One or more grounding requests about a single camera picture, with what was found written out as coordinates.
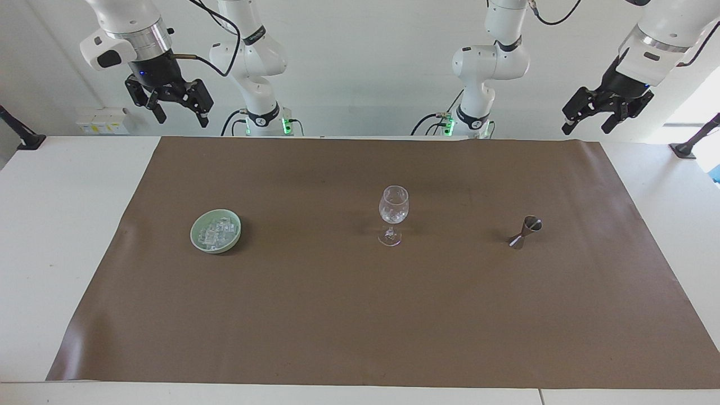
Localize clear wine glass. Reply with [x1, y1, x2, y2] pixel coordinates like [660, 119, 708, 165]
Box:
[377, 184, 410, 248]

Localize green ceramic bowl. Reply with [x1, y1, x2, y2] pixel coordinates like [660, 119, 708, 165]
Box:
[190, 209, 243, 255]

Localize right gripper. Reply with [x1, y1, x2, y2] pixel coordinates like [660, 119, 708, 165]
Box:
[124, 49, 215, 128]

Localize black cable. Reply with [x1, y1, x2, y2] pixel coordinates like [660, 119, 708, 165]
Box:
[170, 0, 242, 78]
[220, 109, 249, 137]
[410, 89, 465, 137]
[526, 0, 583, 26]
[677, 20, 720, 69]

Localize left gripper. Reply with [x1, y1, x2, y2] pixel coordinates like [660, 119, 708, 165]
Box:
[561, 55, 656, 136]

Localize metal jigger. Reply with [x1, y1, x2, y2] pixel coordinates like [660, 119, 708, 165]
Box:
[507, 215, 544, 250]

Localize clear ice cubes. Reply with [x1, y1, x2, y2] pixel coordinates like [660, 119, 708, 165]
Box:
[199, 218, 236, 248]

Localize black stand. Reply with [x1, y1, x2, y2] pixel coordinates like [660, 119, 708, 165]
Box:
[0, 104, 47, 151]
[669, 112, 720, 160]

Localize white wall socket box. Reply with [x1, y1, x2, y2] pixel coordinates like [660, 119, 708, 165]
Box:
[75, 107, 131, 135]

